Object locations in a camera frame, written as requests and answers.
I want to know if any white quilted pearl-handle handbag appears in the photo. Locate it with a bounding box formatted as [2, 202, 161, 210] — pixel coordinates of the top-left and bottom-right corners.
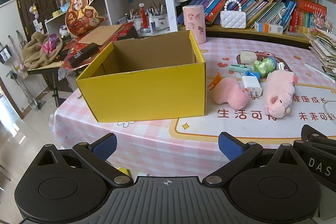
[220, 0, 247, 29]

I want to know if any black side table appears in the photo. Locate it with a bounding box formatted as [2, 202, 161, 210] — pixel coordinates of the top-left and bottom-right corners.
[26, 60, 70, 108]

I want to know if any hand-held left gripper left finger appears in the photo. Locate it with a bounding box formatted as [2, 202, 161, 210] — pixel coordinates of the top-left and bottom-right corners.
[33, 133, 134, 188]

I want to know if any pink cylindrical cup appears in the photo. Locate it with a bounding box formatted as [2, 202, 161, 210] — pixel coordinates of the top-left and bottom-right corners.
[182, 5, 206, 44]

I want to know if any brown plush blanket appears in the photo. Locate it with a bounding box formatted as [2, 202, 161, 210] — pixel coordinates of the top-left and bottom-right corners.
[21, 32, 63, 69]

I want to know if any row of colourful books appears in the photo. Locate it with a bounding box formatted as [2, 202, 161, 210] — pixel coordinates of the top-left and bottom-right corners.
[189, 0, 327, 35]

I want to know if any white pen holder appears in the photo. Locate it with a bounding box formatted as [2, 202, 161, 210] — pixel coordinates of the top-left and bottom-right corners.
[147, 5, 169, 29]
[126, 10, 144, 29]

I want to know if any black rectangular box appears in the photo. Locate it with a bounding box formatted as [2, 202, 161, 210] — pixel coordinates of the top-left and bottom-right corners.
[64, 43, 99, 67]

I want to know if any blue and orange box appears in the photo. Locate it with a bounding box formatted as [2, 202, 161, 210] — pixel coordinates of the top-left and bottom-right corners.
[255, 21, 284, 34]

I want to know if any white shelf unit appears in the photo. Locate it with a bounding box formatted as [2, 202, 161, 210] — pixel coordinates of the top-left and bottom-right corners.
[45, 0, 179, 36]

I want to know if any pink plush toy orange crest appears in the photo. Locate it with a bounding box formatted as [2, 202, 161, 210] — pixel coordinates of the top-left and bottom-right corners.
[209, 73, 250, 110]

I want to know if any pink purple wrapped bundle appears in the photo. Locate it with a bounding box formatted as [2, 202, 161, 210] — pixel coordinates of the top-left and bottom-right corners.
[42, 34, 58, 54]

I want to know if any brown cardboard sheet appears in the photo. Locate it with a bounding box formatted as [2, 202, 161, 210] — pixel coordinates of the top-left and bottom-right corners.
[78, 24, 124, 46]

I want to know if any white charger plug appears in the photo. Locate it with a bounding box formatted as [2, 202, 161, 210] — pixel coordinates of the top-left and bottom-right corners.
[241, 75, 263, 98]

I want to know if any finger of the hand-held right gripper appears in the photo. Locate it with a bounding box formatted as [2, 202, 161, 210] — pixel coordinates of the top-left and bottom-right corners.
[301, 124, 336, 147]

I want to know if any mint green utility knife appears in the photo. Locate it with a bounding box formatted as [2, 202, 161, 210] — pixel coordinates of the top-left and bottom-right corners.
[229, 64, 254, 73]

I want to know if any pink checkered cartoon tablecloth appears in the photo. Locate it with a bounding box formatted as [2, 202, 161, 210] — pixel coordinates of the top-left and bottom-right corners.
[52, 30, 336, 180]

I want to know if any pink plush pig toy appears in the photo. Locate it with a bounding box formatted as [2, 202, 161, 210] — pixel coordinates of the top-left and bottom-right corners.
[263, 71, 298, 116]

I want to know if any grey floor stand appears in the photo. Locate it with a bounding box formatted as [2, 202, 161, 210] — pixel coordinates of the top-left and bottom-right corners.
[7, 69, 47, 112]

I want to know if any pink tiara ornament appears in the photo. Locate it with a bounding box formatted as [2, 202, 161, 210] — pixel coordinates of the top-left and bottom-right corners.
[311, 10, 336, 33]

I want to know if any green frog toy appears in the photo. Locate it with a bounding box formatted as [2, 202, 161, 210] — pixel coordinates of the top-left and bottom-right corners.
[253, 57, 279, 79]

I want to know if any red festive figure decoration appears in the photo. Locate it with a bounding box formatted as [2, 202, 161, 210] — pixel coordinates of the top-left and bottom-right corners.
[64, 0, 108, 37]

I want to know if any white cable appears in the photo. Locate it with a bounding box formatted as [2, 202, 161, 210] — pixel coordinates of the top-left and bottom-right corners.
[323, 101, 336, 122]

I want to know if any stack of paper booklets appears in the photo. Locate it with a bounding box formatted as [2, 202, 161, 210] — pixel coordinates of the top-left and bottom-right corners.
[304, 27, 336, 80]

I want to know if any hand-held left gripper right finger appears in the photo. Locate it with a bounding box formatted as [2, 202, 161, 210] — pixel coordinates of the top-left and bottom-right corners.
[202, 132, 307, 188]

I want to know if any white plastic ruler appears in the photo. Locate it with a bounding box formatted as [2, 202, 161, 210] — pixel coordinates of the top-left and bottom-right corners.
[304, 63, 332, 81]

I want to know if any wooden bookshelf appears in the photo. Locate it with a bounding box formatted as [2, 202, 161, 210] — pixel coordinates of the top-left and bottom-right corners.
[160, 0, 336, 50]

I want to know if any yellow cardboard box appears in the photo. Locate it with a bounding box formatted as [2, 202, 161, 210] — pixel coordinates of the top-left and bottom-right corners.
[76, 30, 206, 123]

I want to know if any red foil wrapping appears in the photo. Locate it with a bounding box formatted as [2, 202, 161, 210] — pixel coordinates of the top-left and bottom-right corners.
[59, 23, 137, 73]

